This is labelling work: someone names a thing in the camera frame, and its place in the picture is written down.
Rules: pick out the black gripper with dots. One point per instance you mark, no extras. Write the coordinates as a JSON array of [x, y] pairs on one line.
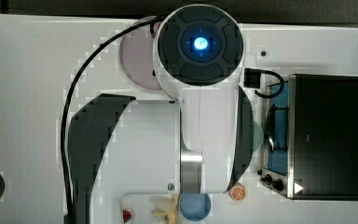
[[252, 78]]

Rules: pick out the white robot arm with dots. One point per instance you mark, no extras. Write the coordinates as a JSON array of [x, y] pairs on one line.
[[197, 142]]

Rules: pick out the green mug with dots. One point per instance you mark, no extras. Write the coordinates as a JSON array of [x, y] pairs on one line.
[[258, 136]]

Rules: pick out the black toaster oven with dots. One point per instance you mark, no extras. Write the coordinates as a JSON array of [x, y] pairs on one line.
[[311, 139]]

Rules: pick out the orange slice toy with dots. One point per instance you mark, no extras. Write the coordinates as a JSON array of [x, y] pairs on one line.
[[237, 192]]

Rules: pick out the blue bowl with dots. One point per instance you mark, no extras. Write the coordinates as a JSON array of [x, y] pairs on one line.
[[195, 206]]

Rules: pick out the peeled banana toy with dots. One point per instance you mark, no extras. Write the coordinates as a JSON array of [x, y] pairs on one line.
[[167, 209]]

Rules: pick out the small red strawberry toy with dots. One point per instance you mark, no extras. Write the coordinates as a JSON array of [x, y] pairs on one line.
[[126, 215]]

